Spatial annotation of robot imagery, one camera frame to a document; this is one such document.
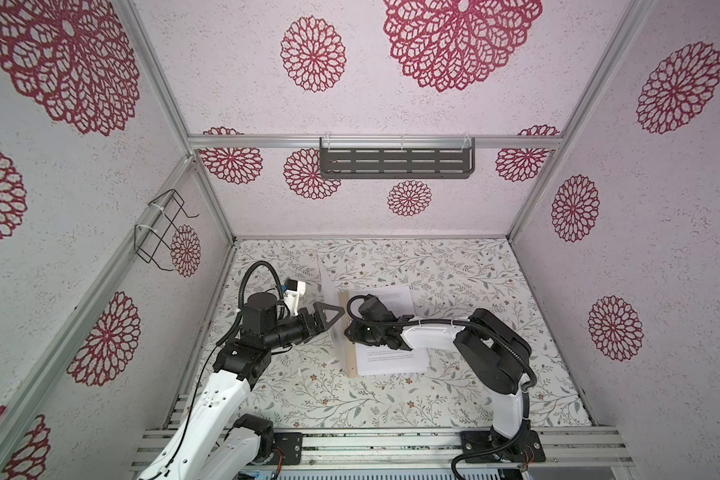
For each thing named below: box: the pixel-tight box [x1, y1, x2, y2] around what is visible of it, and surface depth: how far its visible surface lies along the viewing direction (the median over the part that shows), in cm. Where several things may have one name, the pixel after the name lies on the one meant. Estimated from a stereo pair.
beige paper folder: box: [317, 253, 353, 378], surface depth 91 cm
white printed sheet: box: [355, 343, 430, 376], surface depth 89 cm
